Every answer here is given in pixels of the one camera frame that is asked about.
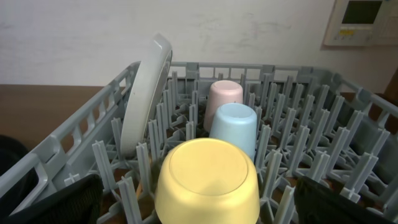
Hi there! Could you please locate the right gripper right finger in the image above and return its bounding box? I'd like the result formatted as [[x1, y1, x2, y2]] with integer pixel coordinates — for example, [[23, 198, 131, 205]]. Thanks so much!
[[294, 176, 393, 224]]

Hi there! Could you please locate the blue cup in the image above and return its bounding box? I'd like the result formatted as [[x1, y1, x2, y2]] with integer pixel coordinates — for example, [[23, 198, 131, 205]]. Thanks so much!
[[209, 103, 257, 161]]

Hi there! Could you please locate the grey plate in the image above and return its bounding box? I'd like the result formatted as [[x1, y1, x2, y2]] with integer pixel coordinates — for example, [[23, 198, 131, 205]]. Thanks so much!
[[121, 34, 172, 157]]

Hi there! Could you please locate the grey dishwasher rack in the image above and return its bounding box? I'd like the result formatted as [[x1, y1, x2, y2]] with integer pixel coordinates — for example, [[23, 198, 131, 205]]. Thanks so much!
[[9, 62, 397, 223]]

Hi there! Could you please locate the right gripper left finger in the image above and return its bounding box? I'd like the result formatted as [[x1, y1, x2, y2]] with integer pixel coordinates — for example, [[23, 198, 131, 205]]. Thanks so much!
[[2, 174, 103, 224]]

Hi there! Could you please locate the round black serving tray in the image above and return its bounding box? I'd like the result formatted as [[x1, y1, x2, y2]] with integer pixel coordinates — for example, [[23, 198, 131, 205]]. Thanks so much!
[[1, 135, 38, 220]]

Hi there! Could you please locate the yellow bowl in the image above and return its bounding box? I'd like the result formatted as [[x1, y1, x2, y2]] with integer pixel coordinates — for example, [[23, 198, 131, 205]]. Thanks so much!
[[154, 138, 260, 224]]

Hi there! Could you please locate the white wall control panel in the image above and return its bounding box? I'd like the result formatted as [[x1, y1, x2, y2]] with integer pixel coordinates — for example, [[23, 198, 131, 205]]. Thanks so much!
[[323, 0, 397, 47]]

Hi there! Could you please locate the pink cup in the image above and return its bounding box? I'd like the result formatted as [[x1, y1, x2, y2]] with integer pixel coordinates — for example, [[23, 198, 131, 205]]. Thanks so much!
[[203, 80, 243, 132]]

